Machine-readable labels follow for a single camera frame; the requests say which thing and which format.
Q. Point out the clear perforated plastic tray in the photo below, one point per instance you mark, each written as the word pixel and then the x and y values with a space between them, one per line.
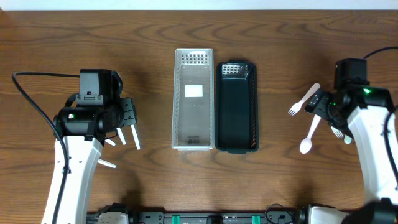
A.
pixel 193 123

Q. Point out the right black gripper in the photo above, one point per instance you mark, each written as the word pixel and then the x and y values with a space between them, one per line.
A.
pixel 319 104

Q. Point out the white plastic spoon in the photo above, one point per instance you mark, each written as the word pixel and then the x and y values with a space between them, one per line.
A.
pixel 121 136
pixel 107 164
pixel 136 138
pixel 109 141
pixel 306 144

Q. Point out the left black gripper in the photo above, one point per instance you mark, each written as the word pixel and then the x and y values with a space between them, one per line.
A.
pixel 127 112

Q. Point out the black perforated plastic tray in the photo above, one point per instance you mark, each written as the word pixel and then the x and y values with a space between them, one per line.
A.
pixel 237 121

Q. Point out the white plastic fork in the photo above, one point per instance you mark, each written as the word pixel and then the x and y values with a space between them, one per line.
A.
pixel 347 139
pixel 337 132
pixel 297 106

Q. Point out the black mounting rail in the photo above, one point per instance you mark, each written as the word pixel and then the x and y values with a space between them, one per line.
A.
pixel 118 213

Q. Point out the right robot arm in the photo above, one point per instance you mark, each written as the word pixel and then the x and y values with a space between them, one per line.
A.
pixel 364 114

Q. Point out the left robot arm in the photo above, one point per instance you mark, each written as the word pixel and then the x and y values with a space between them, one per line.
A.
pixel 83 123

